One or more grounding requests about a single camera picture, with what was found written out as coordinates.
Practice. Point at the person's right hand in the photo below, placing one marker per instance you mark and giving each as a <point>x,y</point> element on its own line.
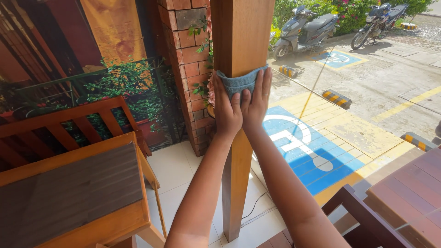
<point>255,110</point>

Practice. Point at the person's left hand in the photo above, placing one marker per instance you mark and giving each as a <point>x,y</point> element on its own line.
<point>225,115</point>

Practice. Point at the blue-grey microfiber cloth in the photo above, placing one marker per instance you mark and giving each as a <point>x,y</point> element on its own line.
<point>237,84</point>

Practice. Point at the yellow black parking stop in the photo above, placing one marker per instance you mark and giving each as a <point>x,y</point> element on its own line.
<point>408,26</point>
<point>417,141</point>
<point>288,71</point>
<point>337,99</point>

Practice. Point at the red brick pillar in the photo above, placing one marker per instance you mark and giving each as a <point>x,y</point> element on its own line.
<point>189,69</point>

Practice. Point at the green vine with pink flowers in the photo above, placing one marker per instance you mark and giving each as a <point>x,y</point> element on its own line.
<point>206,48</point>

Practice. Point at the grey scooter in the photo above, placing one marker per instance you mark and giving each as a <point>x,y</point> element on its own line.
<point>306,31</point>

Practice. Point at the green flowering hedge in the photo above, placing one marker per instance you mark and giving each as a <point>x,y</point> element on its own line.
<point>351,12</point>

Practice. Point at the black motorcycle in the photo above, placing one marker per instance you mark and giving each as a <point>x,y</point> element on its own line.
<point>377,20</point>

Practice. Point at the dark wooden chair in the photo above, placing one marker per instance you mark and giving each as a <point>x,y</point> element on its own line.
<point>365,224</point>

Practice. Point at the light wooden table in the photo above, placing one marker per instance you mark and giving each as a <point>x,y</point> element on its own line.
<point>69,193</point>

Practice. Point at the dark wooden table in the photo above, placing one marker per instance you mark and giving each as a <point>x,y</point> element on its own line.
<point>410,196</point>

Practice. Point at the brown wooden post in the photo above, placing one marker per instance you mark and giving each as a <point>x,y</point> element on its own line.
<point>241,38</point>

